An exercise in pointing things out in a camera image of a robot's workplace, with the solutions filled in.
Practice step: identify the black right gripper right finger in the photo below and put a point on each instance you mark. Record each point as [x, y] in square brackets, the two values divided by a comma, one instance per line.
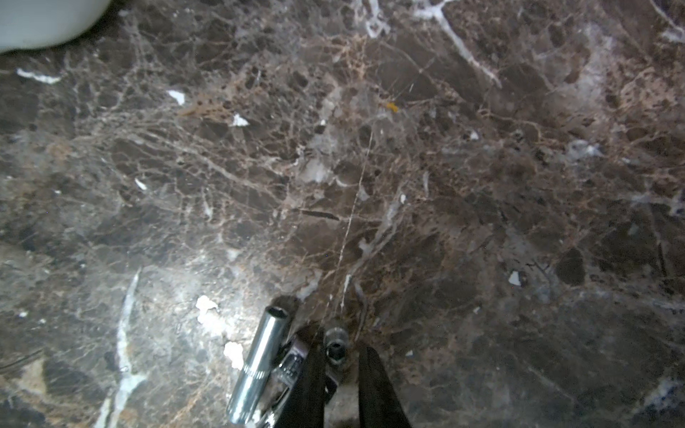
[378, 403]

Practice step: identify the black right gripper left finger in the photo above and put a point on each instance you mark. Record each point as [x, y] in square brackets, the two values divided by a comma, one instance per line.
[305, 406]

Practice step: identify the pile of chrome sockets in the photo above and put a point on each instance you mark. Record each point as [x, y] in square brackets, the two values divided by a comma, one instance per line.
[290, 364]

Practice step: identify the long chrome deep socket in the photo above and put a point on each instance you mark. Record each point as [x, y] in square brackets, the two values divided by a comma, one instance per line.
[254, 376]

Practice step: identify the small dark socket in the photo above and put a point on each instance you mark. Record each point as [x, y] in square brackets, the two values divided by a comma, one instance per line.
[337, 343]

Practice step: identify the white plastic storage tray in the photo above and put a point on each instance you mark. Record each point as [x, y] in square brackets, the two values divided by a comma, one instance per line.
[34, 24]

